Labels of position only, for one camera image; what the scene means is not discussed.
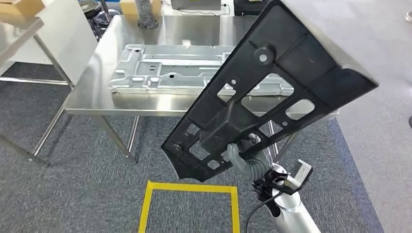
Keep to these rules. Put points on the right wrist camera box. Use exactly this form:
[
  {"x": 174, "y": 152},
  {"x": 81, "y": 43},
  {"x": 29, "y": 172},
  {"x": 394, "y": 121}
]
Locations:
[{"x": 301, "y": 175}]

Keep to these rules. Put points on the black round stool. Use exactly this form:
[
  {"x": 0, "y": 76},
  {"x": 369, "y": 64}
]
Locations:
[{"x": 89, "y": 8}]

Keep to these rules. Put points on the yellow floor tape square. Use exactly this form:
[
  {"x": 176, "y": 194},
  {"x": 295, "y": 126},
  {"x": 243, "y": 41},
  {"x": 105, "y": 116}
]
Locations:
[{"x": 145, "y": 205}]

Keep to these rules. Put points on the stainless steel workbench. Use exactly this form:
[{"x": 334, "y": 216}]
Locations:
[{"x": 193, "y": 32}]

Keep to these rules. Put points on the black plastic frame part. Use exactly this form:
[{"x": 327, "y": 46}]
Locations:
[{"x": 289, "y": 64}]

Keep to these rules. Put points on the steel frame side table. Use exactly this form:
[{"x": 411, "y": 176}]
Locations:
[{"x": 13, "y": 41}]

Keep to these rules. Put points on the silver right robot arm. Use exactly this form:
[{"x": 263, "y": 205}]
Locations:
[{"x": 289, "y": 209}]

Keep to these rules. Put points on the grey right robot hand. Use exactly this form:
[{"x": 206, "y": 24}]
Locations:
[{"x": 233, "y": 156}]

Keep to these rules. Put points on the silver stamped metal plate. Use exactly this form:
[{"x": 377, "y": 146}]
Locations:
[{"x": 167, "y": 67}]

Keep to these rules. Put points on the chrome pole stand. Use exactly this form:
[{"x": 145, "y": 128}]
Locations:
[{"x": 108, "y": 17}]

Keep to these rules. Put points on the white cabinet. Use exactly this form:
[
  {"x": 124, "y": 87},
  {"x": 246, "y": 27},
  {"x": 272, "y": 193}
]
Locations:
[{"x": 64, "y": 38}]

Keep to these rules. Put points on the round chrome base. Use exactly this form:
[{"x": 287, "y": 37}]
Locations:
[{"x": 409, "y": 16}]

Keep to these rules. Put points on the brown cardboard box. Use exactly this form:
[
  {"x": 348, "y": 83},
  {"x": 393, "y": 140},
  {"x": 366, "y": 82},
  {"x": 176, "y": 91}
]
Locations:
[
  {"x": 127, "y": 8},
  {"x": 19, "y": 8}
]

